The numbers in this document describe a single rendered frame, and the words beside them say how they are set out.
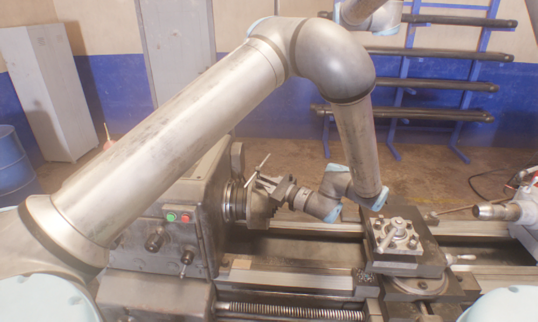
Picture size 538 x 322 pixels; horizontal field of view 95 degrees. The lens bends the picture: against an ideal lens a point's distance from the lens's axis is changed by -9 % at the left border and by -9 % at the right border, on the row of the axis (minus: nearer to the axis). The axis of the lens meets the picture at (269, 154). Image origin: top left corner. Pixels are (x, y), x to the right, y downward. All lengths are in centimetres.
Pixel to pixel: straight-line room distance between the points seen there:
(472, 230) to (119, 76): 475
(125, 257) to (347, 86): 118
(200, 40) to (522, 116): 498
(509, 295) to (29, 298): 46
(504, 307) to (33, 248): 51
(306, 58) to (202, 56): 374
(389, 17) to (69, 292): 104
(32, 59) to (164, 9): 175
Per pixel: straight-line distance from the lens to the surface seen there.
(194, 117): 44
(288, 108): 423
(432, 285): 131
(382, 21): 104
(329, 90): 53
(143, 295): 141
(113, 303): 148
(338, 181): 98
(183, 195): 103
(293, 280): 131
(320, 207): 101
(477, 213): 154
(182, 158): 44
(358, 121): 61
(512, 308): 35
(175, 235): 115
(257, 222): 121
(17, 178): 376
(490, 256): 194
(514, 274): 174
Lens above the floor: 189
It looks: 29 degrees down
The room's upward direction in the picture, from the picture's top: straight up
